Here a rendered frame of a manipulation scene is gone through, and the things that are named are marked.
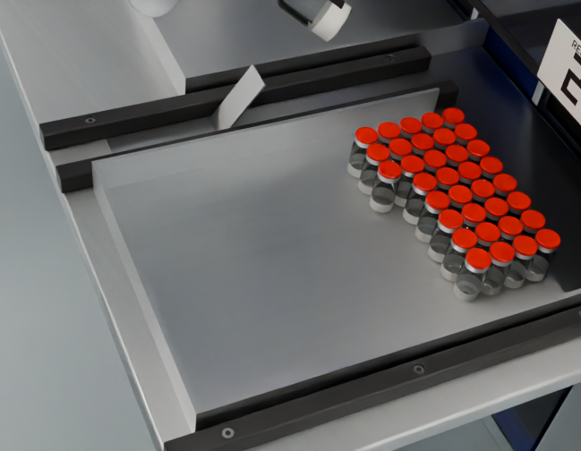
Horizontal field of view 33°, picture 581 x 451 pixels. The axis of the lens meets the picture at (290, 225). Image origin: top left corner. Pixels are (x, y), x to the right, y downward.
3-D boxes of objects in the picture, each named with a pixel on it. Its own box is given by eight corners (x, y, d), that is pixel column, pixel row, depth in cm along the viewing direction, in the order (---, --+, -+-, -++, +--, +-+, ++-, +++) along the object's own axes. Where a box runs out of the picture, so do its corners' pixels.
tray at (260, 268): (430, 114, 96) (438, 87, 94) (579, 315, 81) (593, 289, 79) (93, 190, 85) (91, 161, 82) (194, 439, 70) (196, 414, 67)
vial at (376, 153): (375, 176, 89) (383, 140, 86) (386, 193, 88) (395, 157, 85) (354, 182, 89) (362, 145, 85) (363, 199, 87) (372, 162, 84)
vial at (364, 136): (364, 160, 91) (372, 123, 87) (374, 176, 90) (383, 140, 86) (343, 165, 90) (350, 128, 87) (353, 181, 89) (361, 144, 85)
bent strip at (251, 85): (249, 112, 94) (253, 63, 90) (260, 132, 92) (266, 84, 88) (106, 140, 89) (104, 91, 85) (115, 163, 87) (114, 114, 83)
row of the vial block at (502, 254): (406, 150, 92) (415, 114, 89) (506, 292, 82) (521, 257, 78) (386, 155, 92) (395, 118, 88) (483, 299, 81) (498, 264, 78)
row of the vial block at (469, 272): (385, 155, 92) (394, 118, 88) (483, 299, 81) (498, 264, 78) (364, 160, 91) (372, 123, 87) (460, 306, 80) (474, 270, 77)
